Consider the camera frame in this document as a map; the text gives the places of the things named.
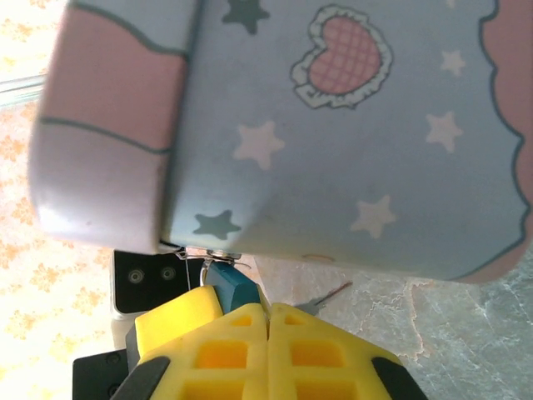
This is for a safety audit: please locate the blue cartoon tin box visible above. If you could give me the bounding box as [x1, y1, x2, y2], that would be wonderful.
[27, 0, 533, 284]

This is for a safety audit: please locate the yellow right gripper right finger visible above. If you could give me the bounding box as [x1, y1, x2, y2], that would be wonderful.
[268, 302, 431, 400]

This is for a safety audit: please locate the silver white wall rail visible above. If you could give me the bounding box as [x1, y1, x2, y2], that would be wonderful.
[0, 73, 47, 108]

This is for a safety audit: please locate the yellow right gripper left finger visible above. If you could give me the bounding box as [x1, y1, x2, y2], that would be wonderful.
[111, 302, 271, 400]

